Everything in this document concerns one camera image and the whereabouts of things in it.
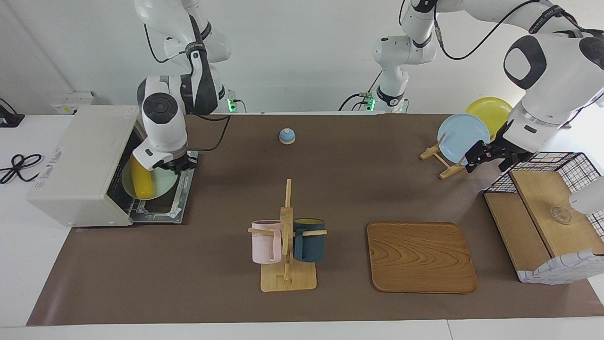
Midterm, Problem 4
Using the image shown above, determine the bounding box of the wooden shelf with wire basket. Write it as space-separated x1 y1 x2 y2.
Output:
483 151 604 285

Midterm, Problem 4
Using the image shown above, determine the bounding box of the beige toaster oven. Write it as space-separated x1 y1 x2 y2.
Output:
27 105 199 228

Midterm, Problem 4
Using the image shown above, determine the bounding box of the light blue plate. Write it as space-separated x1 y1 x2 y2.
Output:
437 113 491 166

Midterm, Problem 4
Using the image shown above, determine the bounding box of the yellow plate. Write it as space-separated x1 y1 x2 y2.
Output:
465 97 518 142

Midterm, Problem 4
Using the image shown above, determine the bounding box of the small clear glass cup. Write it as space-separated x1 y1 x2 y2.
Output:
550 205 572 225

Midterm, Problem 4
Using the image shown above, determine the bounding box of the black clamp mount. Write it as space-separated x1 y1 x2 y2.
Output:
0 98 25 128

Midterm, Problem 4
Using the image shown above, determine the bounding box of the wooden plate rack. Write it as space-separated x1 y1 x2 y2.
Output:
420 133 496 180

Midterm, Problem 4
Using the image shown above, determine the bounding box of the coiled black cable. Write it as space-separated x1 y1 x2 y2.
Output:
0 153 44 185

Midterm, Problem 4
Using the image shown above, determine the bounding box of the yellow banana-shaped object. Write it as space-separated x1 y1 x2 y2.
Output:
130 156 154 200

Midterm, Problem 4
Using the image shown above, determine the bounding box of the white cylindrical device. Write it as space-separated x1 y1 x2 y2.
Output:
568 176 604 215

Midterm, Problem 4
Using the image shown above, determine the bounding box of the toaster oven glass door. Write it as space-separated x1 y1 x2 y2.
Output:
130 150 199 223

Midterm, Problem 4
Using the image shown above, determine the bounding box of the pale green plate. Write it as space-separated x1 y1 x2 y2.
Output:
121 158 181 201

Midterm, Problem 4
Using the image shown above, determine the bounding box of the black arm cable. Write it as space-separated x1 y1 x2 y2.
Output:
432 0 583 62
144 24 232 153

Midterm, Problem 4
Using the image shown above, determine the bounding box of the white checkered cloth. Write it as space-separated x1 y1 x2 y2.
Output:
517 249 604 285

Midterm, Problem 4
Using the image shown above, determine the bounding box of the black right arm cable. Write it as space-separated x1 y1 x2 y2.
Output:
144 24 232 153

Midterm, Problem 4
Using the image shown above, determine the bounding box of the wooden mug tree stand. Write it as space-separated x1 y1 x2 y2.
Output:
248 178 327 292

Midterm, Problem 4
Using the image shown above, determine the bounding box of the brown wooden tray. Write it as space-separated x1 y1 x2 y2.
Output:
367 221 478 294

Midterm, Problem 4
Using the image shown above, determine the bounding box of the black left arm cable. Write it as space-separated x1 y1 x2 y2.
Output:
432 0 583 62

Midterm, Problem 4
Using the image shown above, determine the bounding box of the white power strip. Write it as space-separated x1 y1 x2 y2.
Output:
51 92 102 115

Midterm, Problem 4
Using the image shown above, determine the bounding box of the pink mug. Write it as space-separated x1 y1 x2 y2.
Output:
251 220 284 264

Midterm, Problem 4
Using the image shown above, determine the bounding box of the brown table mat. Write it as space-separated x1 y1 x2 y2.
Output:
27 113 604 326

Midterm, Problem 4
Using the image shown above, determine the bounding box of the dark teal mug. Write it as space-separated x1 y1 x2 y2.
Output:
293 218 326 263

